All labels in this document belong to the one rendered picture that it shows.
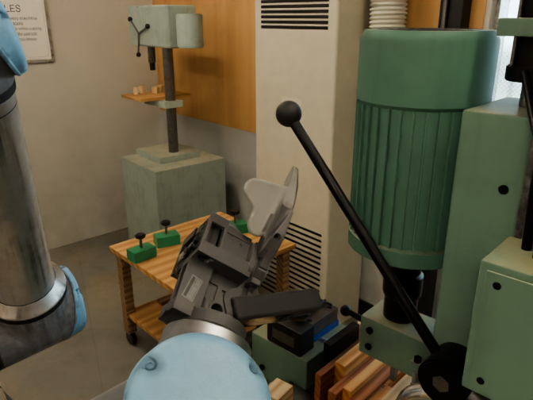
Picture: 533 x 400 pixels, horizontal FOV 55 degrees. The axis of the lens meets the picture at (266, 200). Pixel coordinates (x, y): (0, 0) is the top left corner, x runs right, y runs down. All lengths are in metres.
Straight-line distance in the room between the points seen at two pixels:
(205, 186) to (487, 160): 2.58
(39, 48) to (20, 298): 2.66
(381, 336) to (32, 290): 0.62
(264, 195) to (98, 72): 3.22
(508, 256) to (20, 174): 0.67
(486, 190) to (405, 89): 0.15
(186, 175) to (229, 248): 2.48
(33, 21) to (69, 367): 2.06
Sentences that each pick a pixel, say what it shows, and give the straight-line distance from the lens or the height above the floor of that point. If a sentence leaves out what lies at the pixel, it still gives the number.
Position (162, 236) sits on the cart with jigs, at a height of 0.58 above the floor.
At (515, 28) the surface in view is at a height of 1.51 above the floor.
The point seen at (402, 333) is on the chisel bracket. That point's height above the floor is 1.07.
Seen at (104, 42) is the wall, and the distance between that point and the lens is 3.74.
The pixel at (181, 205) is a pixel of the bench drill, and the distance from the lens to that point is 3.04.
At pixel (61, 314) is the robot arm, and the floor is 0.97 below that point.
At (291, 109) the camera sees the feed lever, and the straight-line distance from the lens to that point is 0.67.
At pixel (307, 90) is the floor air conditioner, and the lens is 2.33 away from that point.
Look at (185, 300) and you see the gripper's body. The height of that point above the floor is 1.26.
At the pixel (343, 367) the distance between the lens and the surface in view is 0.90.
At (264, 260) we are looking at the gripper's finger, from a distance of 0.54.
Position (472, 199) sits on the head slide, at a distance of 0.65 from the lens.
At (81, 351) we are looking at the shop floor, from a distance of 2.71.
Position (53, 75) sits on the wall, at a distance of 3.61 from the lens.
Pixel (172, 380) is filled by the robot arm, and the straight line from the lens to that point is 0.32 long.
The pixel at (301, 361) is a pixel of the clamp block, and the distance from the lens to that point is 0.93.
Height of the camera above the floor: 1.52
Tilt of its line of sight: 20 degrees down
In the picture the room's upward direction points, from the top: straight up
